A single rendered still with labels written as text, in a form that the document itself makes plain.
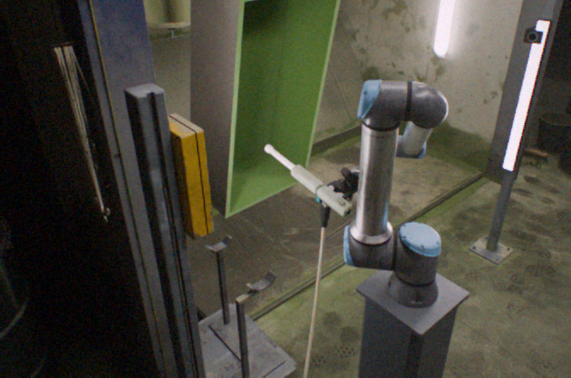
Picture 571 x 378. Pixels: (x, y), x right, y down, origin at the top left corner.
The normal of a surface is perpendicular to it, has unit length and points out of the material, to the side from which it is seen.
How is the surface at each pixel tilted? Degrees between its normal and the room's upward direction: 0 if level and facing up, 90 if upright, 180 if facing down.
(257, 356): 0
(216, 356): 0
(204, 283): 0
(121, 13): 90
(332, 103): 57
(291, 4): 90
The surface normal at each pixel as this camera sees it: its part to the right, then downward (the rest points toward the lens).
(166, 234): 0.64, 0.36
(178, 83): 0.53, -0.17
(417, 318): -0.01, -0.88
